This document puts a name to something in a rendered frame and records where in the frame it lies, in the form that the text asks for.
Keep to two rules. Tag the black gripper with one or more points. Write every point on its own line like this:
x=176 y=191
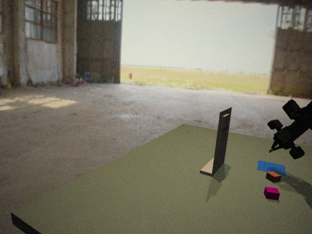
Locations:
x=295 y=152

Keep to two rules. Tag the magenta block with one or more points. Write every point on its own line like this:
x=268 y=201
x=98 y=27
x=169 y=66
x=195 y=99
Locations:
x=271 y=193

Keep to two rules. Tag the brown block with orange top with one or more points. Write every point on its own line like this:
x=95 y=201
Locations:
x=273 y=177

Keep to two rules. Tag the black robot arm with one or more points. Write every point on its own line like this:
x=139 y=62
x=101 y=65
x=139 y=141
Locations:
x=303 y=121

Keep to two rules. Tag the blue flat square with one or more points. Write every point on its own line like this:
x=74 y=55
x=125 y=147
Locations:
x=269 y=167

